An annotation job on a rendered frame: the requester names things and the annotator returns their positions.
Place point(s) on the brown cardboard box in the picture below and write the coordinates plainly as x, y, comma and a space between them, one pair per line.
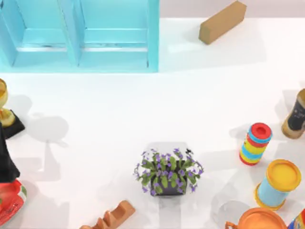
221, 23

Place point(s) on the black and tan bottle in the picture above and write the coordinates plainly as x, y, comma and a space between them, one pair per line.
295, 117

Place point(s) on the light blue rack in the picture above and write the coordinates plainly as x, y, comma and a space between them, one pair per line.
114, 35

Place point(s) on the yellow and blue can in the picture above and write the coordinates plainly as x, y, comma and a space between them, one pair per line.
277, 186

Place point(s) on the stack of coloured rings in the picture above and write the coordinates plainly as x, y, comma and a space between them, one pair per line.
255, 144

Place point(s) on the orange wavy holder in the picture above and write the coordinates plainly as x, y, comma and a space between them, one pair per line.
114, 215

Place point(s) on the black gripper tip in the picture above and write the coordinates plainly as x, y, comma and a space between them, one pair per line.
7, 157

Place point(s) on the gold trophy with black base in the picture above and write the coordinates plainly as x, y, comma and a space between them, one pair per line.
7, 119

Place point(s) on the purple flower plant pot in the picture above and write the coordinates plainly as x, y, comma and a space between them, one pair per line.
169, 173

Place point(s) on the blue red yellow can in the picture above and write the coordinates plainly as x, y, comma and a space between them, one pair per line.
297, 220

